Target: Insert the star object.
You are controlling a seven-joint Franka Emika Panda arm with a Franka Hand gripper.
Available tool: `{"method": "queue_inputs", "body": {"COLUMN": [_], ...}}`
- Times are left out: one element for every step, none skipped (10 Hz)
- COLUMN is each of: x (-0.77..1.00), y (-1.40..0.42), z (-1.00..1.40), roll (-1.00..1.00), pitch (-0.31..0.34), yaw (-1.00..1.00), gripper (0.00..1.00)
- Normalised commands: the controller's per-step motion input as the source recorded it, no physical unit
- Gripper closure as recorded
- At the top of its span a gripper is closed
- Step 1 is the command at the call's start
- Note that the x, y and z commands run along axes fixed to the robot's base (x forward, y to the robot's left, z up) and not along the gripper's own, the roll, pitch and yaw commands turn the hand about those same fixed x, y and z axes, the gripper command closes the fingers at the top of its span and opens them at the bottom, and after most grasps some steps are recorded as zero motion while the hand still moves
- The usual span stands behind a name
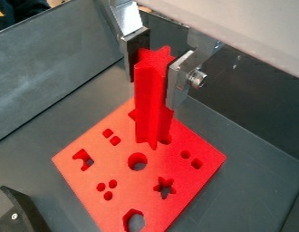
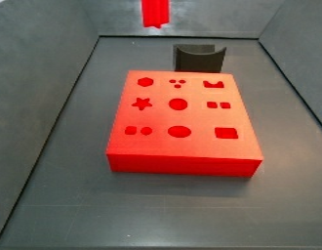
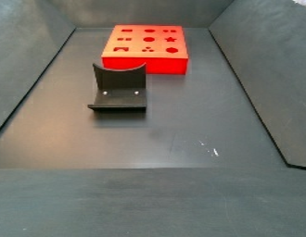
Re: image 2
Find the red star-shaped peg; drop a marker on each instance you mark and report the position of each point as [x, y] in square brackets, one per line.
[155, 12]

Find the red shape-sorting block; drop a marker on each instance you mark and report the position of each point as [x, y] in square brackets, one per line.
[182, 124]

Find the black curved foam holder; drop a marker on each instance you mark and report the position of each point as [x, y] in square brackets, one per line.
[198, 58]

